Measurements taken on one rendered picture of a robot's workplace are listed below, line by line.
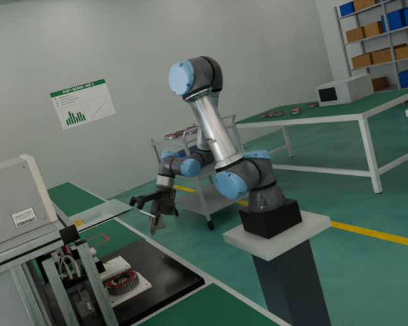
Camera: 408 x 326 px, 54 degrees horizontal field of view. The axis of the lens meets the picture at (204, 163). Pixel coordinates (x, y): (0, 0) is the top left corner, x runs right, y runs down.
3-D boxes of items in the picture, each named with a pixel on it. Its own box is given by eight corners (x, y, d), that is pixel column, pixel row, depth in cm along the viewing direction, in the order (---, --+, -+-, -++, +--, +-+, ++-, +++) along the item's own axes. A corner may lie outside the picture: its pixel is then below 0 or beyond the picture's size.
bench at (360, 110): (292, 155, 582) (279, 105, 568) (441, 161, 387) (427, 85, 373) (243, 177, 545) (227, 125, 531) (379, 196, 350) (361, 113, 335)
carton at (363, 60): (368, 63, 788) (365, 53, 784) (385, 59, 750) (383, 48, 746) (353, 68, 773) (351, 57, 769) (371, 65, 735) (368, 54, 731)
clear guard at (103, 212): (133, 207, 155) (128, 193, 154) (155, 217, 134) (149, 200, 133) (49, 242, 141) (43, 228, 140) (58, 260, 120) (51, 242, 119)
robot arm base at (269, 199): (269, 195, 172) (263, 174, 170) (293, 200, 159) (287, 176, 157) (242, 209, 166) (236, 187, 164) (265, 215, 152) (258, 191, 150)
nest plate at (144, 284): (138, 274, 152) (137, 271, 151) (151, 286, 138) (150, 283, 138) (100, 293, 145) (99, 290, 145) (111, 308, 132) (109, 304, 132)
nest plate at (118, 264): (120, 258, 173) (120, 255, 173) (131, 267, 160) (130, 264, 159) (87, 273, 167) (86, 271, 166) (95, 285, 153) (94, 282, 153)
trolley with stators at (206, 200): (215, 196, 496) (192, 118, 476) (264, 207, 406) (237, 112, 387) (173, 215, 471) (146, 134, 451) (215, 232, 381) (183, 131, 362)
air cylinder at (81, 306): (90, 303, 140) (85, 288, 139) (96, 310, 133) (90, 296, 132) (77, 310, 138) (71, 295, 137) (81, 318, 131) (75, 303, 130)
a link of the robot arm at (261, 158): (282, 176, 160) (273, 144, 158) (263, 189, 151) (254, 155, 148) (257, 177, 169) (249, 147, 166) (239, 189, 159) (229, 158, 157)
